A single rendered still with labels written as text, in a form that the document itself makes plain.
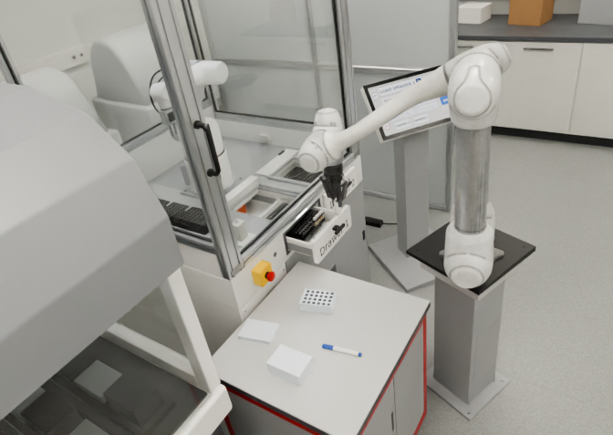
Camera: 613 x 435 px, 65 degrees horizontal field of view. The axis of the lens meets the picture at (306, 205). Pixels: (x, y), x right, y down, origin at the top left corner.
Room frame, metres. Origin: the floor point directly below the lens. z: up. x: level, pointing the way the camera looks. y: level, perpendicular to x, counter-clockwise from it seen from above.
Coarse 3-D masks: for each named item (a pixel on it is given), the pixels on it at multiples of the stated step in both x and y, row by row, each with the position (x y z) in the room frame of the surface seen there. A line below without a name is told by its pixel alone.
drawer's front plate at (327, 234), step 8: (344, 208) 1.72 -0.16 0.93; (336, 216) 1.67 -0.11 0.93; (344, 216) 1.70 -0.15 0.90; (328, 224) 1.62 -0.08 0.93; (336, 224) 1.64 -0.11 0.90; (320, 232) 1.58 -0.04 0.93; (328, 232) 1.60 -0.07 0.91; (344, 232) 1.69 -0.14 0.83; (320, 240) 1.55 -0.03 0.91; (328, 240) 1.59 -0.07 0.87; (336, 240) 1.63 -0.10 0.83; (312, 248) 1.52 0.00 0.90; (320, 248) 1.54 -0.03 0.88; (328, 248) 1.58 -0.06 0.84; (320, 256) 1.53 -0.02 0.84
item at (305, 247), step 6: (318, 210) 1.81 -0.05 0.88; (324, 210) 1.79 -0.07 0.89; (330, 210) 1.78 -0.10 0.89; (324, 216) 1.79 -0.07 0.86; (330, 216) 1.77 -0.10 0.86; (324, 222) 1.78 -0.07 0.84; (318, 228) 1.74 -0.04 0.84; (288, 240) 1.61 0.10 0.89; (294, 240) 1.60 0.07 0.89; (300, 240) 1.59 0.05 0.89; (306, 240) 1.66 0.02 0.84; (312, 240) 1.66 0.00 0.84; (288, 246) 1.62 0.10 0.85; (294, 246) 1.60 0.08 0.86; (300, 246) 1.58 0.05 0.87; (306, 246) 1.56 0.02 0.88; (300, 252) 1.58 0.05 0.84; (306, 252) 1.56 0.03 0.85; (312, 252) 1.54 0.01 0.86
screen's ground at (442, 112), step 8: (400, 80) 2.46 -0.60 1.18; (368, 88) 2.41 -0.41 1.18; (376, 88) 2.42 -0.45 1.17; (384, 96) 2.40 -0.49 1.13; (392, 96) 2.40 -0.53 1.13; (376, 104) 2.36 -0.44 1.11; (440, 104) 2.40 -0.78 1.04; (448, 104) 2.40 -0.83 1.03; (424, 112) 2.36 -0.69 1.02; (432, 112) 2.36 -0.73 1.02; (440, 112) 2.37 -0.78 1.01; (448, 112) 2.37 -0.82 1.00; (432, 120) 2.33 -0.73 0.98; (392, 128) 2.28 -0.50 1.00; (408, 128) 2.29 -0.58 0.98
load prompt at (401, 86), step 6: (414, 78) 2.48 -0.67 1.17; (420, 78) 2.48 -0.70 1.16; (390, 84) 2.44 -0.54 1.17; (396, 84) 2.45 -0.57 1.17; (402, 84) 2.45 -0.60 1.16; (408, 84) 2.45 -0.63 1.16; (378, 90) 2.41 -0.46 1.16; (384, 90) 2.42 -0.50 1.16; (390, 90) 2.42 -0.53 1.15; (396, 90) 2.42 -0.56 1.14; (402, 90) 2.43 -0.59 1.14
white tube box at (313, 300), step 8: (304, 296) 1.37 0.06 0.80; (312, 296) 1.36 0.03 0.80; (320, 296) 1.36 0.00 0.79; (328, 296) 1.35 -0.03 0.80; (336, 296) 1.35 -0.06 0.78; (304, 304) 1.33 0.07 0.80; (312, 304) 1.32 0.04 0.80; (320, 304) 1.31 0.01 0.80; (328, 304) 1.31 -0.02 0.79; (320, 312) 1.30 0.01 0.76; (328, 312) 1.29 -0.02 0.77
